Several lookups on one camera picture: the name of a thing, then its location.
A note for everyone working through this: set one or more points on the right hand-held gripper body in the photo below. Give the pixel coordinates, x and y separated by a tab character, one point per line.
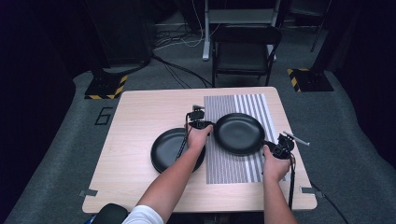
285	146

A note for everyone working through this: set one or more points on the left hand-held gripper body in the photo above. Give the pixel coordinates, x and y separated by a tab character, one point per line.
196	116

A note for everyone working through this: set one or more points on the black round plate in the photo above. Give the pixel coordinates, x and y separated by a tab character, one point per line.
166	149
238	133

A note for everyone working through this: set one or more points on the person's left hand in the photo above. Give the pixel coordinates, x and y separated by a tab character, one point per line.
199	138

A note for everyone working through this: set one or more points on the person's right hand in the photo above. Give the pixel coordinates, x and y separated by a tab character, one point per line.
275	168

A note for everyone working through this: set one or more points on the striped grey placemat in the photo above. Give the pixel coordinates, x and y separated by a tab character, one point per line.
227	168

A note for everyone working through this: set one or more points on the grey tape piece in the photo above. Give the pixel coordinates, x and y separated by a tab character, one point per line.
88	193
311	191

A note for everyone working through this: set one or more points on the black yellow striped stand base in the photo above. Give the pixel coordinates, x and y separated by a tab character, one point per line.
309	80
106	88

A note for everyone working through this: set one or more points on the black folding chair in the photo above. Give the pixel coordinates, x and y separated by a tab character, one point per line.
244	56

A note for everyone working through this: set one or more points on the black cabinet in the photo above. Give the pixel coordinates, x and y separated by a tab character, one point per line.
124	31

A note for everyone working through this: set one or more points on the white shirt sleeve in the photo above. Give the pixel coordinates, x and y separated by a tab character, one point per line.
143	216

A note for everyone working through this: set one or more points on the dark curtain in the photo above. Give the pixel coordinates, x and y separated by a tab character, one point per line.
34	77
367	62

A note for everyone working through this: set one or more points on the black rounded armrest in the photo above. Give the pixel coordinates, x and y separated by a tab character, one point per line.
109	214

